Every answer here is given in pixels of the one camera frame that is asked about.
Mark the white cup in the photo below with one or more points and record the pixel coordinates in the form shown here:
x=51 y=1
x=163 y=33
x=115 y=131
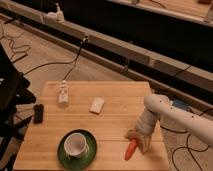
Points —
x=75 y=145

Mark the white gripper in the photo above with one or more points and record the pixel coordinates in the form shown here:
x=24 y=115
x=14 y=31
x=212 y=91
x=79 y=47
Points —
x=143 y=130

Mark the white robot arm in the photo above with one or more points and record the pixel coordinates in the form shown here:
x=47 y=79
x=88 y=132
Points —
x=160 y=105

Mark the white power strip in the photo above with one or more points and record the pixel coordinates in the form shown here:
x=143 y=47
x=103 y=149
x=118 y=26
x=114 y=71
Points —
x=63 y=97

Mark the black chair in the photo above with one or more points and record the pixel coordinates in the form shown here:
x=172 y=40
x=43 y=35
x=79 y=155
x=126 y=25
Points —
x=13 y=91

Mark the small black device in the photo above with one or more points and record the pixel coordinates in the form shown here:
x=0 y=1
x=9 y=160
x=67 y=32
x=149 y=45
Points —
x=38 y=113

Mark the green saucer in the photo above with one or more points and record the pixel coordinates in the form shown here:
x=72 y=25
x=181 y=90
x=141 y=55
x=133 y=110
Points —
x=77 y=164

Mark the grey metal rail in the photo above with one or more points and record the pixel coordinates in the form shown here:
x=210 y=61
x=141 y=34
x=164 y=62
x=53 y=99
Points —
x=168 y=47

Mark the blue box on floor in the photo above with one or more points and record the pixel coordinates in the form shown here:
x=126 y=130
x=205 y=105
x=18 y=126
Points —
x=180 y=104

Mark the white object on rail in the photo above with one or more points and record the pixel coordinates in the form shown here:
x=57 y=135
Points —
x=58 y=15

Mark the white sponge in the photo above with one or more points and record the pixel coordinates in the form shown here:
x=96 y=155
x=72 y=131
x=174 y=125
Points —
x=97 y=105

